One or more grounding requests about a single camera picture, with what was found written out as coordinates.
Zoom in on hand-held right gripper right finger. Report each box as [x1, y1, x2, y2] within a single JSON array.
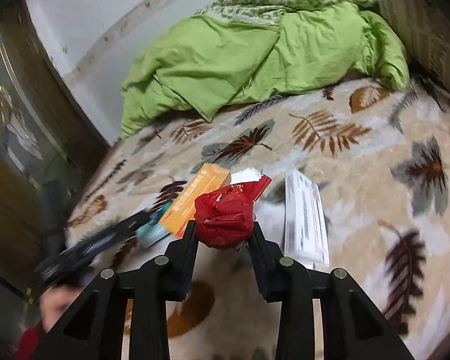
[[247, 221, 417, 360]]

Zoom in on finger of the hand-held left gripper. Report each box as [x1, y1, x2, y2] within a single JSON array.
[[65, 210, 152, 257]]

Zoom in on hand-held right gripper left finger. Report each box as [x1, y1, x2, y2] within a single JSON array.
[[32, 219, 199, 360]]

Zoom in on teal wipes packet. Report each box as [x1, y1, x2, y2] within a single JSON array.
[[137, 200, 173, 248]]

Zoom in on red plastic bag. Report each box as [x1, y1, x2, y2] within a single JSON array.
[[194, 174, 272, 249]]

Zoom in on orange box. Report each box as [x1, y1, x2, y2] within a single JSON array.
[[159, 163, 231, 239]]

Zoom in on large white medicine box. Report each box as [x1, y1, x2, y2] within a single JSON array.
[[284, 169, 331, 271]]

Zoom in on small white box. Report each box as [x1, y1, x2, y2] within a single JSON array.
[[230, 168, 265, 186]]

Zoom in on person's left hand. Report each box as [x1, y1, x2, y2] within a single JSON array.
[[40, 287, 81, 331]]

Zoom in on leaf print blanket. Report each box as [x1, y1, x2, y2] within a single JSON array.
[[65, 77, 450, 360]]

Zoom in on wooden cabinet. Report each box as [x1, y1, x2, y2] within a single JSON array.
[[0, 0, 109, 308]]

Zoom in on green quilt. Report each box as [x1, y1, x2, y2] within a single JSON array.
[[120, 0, 411, 139]]

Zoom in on striped floral pillow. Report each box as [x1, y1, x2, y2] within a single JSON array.
[[375, 0, 450, 94]]

